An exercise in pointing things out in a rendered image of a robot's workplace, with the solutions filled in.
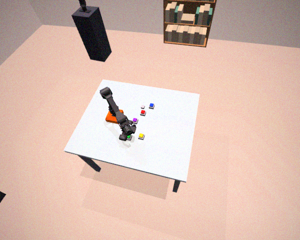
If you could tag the purple button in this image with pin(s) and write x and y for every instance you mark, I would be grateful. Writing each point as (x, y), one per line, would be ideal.
(135, 120)

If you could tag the red button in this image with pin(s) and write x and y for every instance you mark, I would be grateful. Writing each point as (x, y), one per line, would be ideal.
(143, 113)

